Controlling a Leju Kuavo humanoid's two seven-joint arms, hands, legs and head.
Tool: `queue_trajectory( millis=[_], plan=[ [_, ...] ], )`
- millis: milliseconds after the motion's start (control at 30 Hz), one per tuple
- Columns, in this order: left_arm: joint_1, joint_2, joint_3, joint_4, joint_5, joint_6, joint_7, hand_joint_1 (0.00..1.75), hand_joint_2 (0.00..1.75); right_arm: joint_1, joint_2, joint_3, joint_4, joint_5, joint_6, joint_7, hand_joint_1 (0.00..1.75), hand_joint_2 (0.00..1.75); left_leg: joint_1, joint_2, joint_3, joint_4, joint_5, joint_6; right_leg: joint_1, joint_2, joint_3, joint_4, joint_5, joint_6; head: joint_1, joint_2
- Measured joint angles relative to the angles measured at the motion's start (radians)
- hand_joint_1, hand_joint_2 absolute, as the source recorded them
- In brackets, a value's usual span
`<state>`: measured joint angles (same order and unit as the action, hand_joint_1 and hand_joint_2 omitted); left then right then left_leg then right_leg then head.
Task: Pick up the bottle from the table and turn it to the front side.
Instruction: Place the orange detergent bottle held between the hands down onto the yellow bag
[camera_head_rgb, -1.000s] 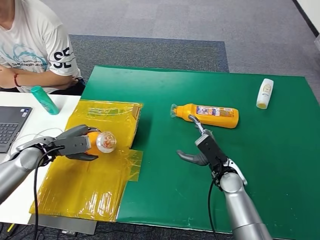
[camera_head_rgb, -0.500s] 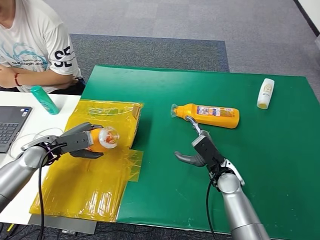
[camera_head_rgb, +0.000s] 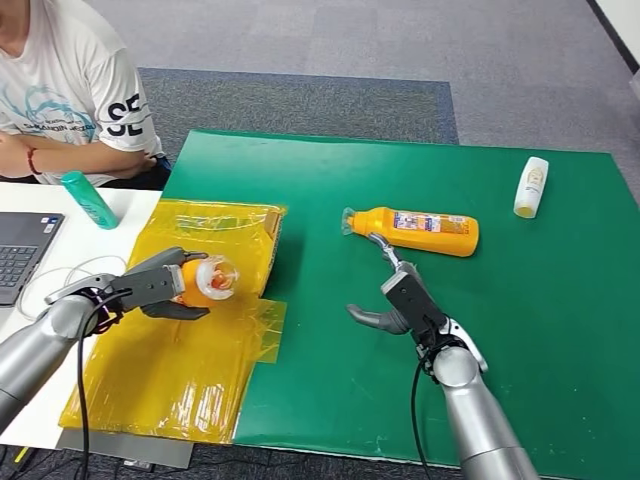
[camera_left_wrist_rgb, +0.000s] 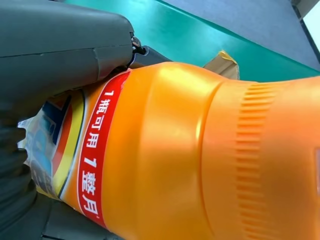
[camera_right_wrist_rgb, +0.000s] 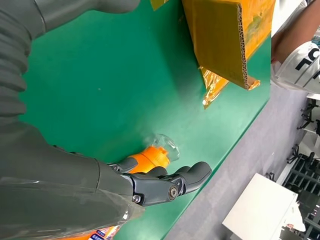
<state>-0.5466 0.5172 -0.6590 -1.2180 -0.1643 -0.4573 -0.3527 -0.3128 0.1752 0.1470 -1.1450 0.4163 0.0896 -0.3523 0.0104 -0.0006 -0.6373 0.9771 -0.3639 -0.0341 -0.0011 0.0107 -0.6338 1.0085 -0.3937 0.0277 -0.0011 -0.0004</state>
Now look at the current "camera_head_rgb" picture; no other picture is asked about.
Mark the orange bottle with clear cap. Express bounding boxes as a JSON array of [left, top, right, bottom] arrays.
[[341, 205, 480, 258]]

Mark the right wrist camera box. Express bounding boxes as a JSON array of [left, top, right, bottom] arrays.
[[380, 270, 448, 346]]

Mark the dark grey laptop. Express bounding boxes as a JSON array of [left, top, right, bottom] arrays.
[[0, 211, 65, 307]]

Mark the grey metal plate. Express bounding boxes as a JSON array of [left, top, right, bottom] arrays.
[[56, 429, 194, 470]]

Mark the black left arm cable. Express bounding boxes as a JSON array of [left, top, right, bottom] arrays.
[[75, 288, 134, 480]]

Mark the teal bottle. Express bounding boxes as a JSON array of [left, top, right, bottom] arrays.
[[60, 170, 120, 231]]

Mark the small white bottle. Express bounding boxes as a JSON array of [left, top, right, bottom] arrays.
[[513, 156, 549, 220]]

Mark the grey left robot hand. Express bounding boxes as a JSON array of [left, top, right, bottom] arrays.
[[122, 246, 211, 323]]

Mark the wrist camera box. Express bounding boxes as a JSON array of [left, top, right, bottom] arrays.
[[380, 270, 448, 346], [109, 264, 186, 313]]

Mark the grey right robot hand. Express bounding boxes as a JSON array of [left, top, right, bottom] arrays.
[[346, 233, 421, 336]]

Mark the person's left hand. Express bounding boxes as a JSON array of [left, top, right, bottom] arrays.
[[0, 132, 32, 179]]

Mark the white cable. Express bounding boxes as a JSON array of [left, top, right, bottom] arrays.
[[17, 254, 128, 323]]

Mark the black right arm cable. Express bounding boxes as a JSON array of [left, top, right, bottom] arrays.
[[410, 344, 441, 480]]

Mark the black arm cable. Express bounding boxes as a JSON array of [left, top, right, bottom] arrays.
[[75, 288, 134, 480], [410, 344, 441, 480]]

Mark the orange bottle with white cap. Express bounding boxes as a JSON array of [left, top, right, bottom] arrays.
[[172, 255, 241, 309]]

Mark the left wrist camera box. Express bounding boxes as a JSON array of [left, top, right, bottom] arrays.
[[109, 264, 186, 313]]

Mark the dark grey floor rug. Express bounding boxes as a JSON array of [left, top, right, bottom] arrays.
[[139, 66, 460, 167]]

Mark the person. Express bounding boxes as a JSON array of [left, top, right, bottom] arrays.
[[0, 0, 172, 192]]

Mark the green table mat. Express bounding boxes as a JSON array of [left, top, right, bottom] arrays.
[[161, 129, 640, 480]]

